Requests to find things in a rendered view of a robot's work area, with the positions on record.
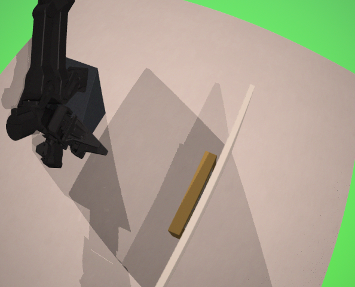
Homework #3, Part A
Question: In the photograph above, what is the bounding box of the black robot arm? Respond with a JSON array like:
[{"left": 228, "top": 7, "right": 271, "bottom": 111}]
[{"left": 6, "top": 0, "right": 88, "bottom": 168}]

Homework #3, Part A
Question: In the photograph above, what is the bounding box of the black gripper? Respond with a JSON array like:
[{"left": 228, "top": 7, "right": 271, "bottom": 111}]
[{"left": 41, "top": 105, "right": 108, "bottom": 159}]

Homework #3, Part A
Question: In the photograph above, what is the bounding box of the brown wooden picture frame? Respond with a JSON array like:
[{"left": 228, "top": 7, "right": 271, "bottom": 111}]
[{"left": 168, "top": 151, "right": 217, "bottom": 239}]

